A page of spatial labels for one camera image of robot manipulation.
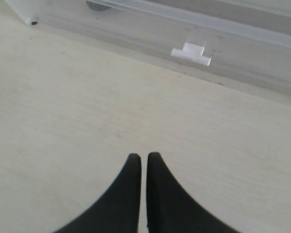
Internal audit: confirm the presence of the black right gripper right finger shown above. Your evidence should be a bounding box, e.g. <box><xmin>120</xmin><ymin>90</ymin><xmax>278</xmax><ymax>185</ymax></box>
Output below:
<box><xmin>146</xmin><ymin>152</ymin><xmax>237</xmax><ymax>233</ymax></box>

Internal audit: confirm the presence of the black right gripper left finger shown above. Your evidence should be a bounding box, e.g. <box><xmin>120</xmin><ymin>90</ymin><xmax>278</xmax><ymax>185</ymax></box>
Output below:
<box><xmin>56</xmin><ymin>153</ymin><xmax>142</xmax><ymax>233</ymax></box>

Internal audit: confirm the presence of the clear plastic bin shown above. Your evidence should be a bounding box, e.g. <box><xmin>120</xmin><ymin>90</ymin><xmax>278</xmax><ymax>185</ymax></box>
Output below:
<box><xmin>29</xmin><ymin>0</ymin><xmax>291</xmax><ymax>100</ymax></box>

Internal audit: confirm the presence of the white plastic drawer cabinet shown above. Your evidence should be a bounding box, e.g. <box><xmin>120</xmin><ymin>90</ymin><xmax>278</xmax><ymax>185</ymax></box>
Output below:
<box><xmin>3</xmin><ymin>0</ymin><xmax>291</xmax><ymax>100</ymax></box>

